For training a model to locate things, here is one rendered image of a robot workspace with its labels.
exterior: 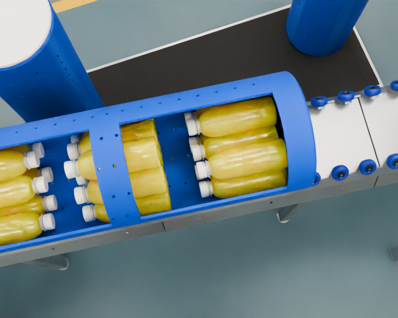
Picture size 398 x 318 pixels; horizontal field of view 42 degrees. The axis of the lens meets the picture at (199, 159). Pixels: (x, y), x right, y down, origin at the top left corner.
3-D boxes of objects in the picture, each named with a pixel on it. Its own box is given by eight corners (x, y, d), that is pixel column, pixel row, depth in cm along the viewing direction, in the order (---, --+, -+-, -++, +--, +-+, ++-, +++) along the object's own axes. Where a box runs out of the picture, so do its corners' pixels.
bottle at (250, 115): (279, 120, 119) (197, 137, 118) (274, 128, 126) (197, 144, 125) (271, 91, 120) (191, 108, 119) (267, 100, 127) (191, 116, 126)
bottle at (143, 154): (155, 135, 119) (72, 152, 118) (154, 135, 112) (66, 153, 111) (162, 165, 119) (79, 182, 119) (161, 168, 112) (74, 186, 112)
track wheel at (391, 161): (406, 154, 133) (402, 150, 134) (390, 158, 133) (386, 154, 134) (404, 168, 135) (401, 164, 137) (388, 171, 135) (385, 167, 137)
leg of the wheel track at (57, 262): (70, 268, 223) (21, 258, 162) (57, 271, 223) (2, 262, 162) (68, 255, 224) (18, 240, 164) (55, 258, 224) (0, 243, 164)
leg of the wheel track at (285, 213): (290, 221, 227) (322, 194, 167) (278, 224, 227) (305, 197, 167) (287, 208, 229) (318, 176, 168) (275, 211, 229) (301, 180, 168)
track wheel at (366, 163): (378, 161, 132) (374, 156, 134) (361, 164, 132) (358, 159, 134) (377, 174, 135) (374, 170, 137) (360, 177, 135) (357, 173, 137)
